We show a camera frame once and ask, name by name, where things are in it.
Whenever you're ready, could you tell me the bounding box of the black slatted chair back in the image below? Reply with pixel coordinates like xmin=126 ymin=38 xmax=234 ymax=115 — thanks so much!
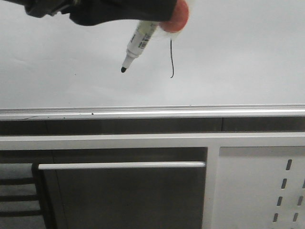
xmin=0 ymin=163 xmax=46 ymax=229

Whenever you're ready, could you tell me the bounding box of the aluminium whiteboard marker tray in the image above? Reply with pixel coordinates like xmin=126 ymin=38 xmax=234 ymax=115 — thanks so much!
xmin=0 ymin=104 xmax=305 ymax=121

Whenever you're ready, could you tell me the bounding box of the white metal frame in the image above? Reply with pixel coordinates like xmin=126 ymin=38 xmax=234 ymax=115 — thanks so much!
xmin=0 ymin=132 xmax=305 ymax=229

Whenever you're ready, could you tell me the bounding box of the white whiteboard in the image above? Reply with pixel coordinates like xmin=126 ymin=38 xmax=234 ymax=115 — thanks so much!
xmin=0 ymin=0 xmax=305 ymax=109

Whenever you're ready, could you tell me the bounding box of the dark grey cabinet panel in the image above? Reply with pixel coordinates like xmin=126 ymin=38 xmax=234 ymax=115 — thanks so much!
xmin=38 ymin=161 xmax=206 ymax=229

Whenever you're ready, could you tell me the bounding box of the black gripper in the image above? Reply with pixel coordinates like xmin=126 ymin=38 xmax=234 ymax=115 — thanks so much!
xmin=10 ymin=0 xmax=189 ymax=33

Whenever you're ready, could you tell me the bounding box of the white perforated metal panel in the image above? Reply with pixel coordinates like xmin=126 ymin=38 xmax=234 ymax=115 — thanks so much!
xmin=213 ymin=146 xmax=305 ymax=229

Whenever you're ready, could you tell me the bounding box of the white black-tipped whiteboard marker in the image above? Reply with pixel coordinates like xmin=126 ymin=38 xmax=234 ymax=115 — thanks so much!
xmin=121 ymin=21 xmax=159 ymax=73

